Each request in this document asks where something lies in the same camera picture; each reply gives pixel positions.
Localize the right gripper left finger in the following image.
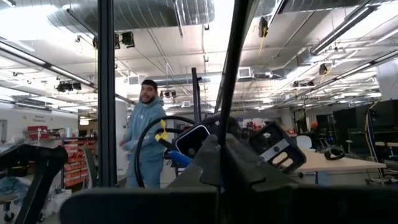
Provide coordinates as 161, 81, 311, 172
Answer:
58, 133, 223, 224

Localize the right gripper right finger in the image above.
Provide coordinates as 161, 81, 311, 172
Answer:
224, 133, 398, 224

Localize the black jointed leader arm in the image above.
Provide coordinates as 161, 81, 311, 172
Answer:
0, 144, 68, 224

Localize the white chair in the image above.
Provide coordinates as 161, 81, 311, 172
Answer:
295, 134, 313, 151

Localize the light wooden desk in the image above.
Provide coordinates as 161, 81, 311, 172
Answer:
294, 148, 387, 174

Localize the black equipment rack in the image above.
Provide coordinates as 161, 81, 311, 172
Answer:
332, 99, 398, 162

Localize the red bin shelf rack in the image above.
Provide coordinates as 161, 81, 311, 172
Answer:
62, 138, 98, 188

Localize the white building column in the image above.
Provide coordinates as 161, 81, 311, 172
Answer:
115, 99, 129, 184

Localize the red storage box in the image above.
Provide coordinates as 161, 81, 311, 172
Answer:
27, 125, 50, 140

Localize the blue plastic bag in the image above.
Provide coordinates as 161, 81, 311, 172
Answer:
0, 176, 30, 200

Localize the grey ceiling tube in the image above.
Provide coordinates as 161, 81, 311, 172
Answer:
310, 3, 379, 56

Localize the black ceiling spotlight cluster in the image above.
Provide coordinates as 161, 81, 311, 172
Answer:
55, 80, 82, 93
113, 30, 136, 49

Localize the black cable yellow tag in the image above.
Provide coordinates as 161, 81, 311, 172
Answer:
134, 115, 200, 189

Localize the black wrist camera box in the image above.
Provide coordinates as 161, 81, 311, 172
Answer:
172, 124, 212, 159

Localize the black aluminium table frame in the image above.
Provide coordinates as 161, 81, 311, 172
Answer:
97, 0, 203, 187

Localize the long ceiling light rail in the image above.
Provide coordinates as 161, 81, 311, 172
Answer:
0, 40, 137, 105

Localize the silver ceiling duct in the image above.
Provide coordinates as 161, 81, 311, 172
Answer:
46, 0, 216, 35

